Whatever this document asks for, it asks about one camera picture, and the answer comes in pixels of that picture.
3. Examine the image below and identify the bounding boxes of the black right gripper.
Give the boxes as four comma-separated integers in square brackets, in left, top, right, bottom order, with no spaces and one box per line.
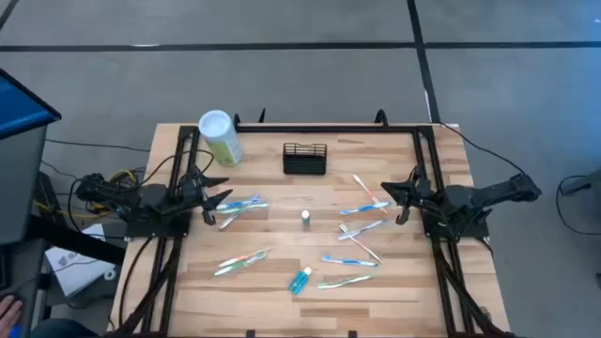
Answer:
[380,164,440,226]

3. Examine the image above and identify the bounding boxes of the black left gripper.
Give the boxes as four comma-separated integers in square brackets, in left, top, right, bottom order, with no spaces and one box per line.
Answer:
[177,169,235,226]

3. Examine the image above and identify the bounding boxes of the blue toothbrush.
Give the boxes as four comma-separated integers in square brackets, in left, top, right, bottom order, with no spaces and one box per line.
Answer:
[320,254,379,269]
[339,201,393,217]
[215,194,262,211]

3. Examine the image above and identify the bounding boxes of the green toothbrush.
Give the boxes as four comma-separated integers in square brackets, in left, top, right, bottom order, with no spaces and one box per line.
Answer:
[218,202,270,215]
[213,252,270,278]
[316,274,375,290]

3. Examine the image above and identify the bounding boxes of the blue mouthwash bottle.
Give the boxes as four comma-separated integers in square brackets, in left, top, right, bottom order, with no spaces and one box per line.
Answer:
[287,266,314,297]

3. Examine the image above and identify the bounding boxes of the green white wipes canister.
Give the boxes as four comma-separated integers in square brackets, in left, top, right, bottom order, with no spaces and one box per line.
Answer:
[197,109,244,167]

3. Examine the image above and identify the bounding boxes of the black stand beam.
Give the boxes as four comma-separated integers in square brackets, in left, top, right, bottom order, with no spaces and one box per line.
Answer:
[25,213,127,267]

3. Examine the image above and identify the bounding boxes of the white paper box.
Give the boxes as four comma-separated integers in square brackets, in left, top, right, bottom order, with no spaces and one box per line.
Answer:
[44,223,117,299]

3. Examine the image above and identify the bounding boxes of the grey stand foot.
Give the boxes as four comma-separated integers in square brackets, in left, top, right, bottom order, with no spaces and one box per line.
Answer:
[561,169,601,196]

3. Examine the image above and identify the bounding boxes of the person's leg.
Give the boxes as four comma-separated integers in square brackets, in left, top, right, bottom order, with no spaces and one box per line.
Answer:
[28,317,100,338]

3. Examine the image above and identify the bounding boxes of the blue screen monitor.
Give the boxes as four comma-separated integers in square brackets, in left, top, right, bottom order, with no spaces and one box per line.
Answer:
[0,68,63,141]

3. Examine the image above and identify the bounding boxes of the person's hand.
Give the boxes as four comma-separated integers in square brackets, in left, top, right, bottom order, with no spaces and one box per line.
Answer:
[0,294,24,332]

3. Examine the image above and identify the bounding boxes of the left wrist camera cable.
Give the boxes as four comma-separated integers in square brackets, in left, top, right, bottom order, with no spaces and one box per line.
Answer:
[139,148,216,187]

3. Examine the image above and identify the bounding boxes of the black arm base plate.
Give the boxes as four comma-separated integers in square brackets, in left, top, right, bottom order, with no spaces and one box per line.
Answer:
[125,206,193,239]
[422,206,489,240]

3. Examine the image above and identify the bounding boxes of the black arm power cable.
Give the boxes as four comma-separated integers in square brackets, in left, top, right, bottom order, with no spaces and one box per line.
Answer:
[439,121,527,177]

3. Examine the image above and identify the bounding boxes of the black wire basket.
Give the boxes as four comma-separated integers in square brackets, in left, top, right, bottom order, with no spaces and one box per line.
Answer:
[282,142,329,177]

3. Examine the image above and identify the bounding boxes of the black aluminium table frame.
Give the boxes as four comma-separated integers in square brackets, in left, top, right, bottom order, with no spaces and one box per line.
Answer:
[105,122,517,338]

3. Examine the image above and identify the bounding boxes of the black under-table cable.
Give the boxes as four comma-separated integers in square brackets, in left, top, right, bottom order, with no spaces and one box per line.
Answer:
[117,236,156,330]

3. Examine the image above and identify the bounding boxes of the yellow cable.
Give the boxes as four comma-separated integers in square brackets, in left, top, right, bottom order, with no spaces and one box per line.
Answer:
[32,168,137,221]

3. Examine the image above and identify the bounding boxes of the black looped floor cable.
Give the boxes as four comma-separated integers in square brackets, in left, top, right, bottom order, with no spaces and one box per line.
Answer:
[556,175,601,237]

